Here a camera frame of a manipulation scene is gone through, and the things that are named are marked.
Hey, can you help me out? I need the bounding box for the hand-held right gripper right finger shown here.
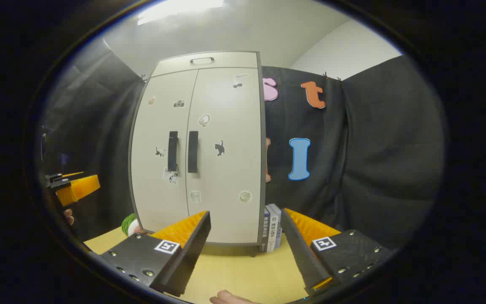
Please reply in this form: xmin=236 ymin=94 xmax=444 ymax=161
xmin=280 ymin=208 xmax=391 ymax=296

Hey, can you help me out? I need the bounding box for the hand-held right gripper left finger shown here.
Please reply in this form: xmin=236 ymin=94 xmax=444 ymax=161
xmin=99 ymin=210 xmax=212 ymax=298

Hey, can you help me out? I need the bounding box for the white door with camera sticker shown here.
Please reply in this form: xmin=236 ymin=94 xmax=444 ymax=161
xmin=131 ymin=70 xmax=198 ymax=235

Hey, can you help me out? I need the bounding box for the white double-door shoe cabinet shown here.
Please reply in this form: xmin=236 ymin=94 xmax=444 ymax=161
xmin=128 ymin=51 xmax=267 ymax=257

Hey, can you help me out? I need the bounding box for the dark blue book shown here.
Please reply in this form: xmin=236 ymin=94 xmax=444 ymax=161
xmin=263 ymin=206 xmax=271 ymax=253

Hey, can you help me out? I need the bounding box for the watermelon slice toy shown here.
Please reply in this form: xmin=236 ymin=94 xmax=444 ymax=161
xmin=121 ymin=213 xmax=142 ymax=237

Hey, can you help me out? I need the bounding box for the black backdrop cloth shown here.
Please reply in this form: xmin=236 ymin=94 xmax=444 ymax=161
xmin=38 ymin=38 xmax=445 ymax=250

